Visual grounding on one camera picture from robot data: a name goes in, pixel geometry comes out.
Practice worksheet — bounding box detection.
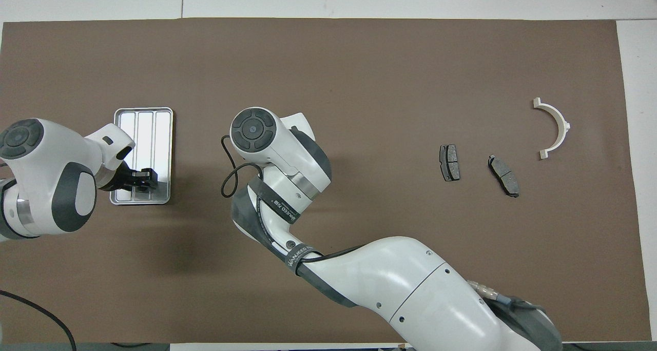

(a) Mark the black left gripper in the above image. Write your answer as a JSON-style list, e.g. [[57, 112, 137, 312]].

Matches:
[[100, 160, 159, 191]]

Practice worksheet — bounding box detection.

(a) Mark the silver metal tray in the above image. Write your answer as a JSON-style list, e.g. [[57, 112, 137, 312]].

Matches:
[[109, 107, 174, 206]]

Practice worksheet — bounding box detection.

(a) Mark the brown table mat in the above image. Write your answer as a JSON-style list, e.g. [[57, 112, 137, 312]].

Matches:
[[0, 17, 637, 344]]

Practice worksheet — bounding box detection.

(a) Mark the dark rectangular brake pad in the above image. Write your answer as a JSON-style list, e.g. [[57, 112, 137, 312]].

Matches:
[[439, 144, 461, 182]]

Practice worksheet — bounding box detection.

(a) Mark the dark rounded brake pad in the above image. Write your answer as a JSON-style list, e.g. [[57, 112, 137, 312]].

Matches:
[[488, 155, 520, 198]]

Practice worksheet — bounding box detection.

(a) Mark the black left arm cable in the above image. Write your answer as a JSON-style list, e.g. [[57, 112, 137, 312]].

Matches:
[[0, 289, 78, 351]]

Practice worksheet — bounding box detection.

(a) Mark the white curved plastic bracket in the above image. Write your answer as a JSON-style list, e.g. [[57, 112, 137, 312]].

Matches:
[[532, 97, 571, 160]]

